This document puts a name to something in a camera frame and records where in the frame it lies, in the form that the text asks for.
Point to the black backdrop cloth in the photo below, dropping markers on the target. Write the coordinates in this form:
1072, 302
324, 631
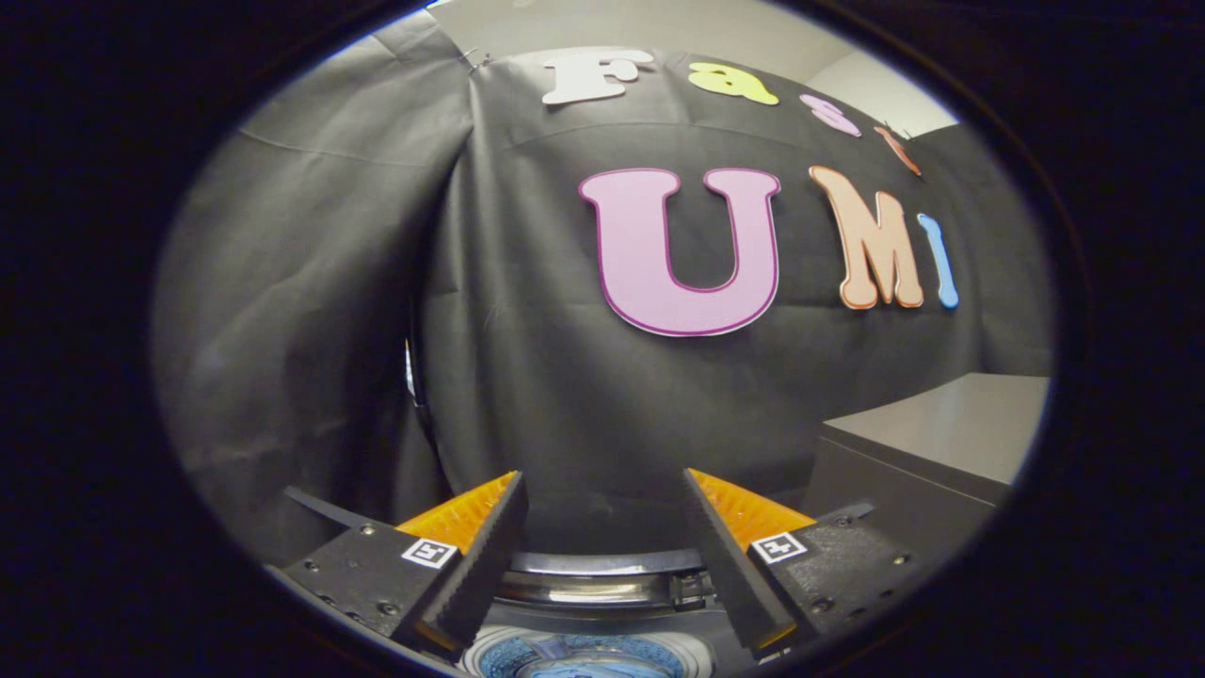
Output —
311, 282

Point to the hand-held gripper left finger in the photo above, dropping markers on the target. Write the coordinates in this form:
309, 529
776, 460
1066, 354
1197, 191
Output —
485, 565

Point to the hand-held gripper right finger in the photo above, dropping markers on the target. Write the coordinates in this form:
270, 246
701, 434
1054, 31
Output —
727, 565

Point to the small metal cloth clip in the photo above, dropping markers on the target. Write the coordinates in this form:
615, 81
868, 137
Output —
475, 61

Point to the beige cabinet with grey top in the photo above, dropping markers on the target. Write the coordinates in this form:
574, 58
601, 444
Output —
941, 424

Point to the light blue shirt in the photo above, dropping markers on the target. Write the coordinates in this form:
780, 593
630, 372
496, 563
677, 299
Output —
584, 670

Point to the dark washing machine lid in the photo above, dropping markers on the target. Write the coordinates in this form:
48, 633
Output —
602, 565

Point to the grey washing machine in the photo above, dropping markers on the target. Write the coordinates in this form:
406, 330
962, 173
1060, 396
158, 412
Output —
602, 626

